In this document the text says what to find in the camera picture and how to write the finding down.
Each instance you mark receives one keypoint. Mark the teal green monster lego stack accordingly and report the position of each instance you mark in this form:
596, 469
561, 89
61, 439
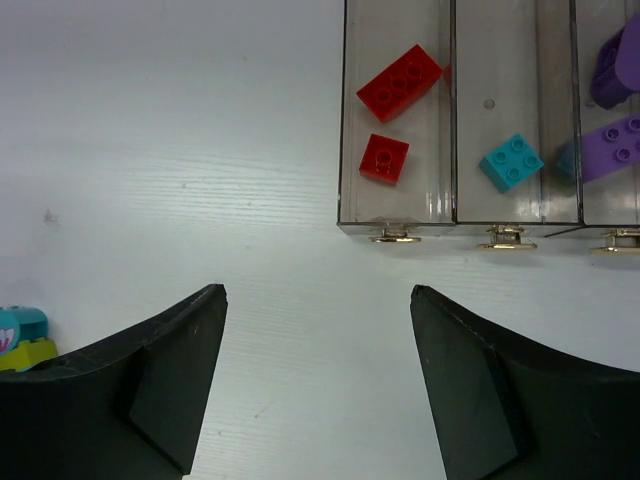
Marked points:
25, 340

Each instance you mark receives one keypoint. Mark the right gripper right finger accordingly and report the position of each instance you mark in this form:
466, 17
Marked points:
507, 407

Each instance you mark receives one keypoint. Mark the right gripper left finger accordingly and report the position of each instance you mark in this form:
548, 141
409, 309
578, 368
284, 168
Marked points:
129, 406

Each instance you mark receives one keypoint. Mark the purple lego brick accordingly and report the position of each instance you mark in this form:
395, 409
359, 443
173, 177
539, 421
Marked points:
610, 148

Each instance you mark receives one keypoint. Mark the purple oval paw lego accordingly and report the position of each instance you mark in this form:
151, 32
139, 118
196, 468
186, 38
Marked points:
616, 73

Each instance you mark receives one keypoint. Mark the red lego brick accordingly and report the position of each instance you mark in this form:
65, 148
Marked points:
400, 84

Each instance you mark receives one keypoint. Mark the small red lego cube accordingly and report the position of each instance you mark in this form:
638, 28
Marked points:
383, 159

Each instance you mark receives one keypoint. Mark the clear bin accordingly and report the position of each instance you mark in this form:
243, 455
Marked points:
514, 71
611, 203
375, 34

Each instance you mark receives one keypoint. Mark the teal square lego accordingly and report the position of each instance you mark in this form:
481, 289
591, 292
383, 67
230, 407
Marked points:
511, 163

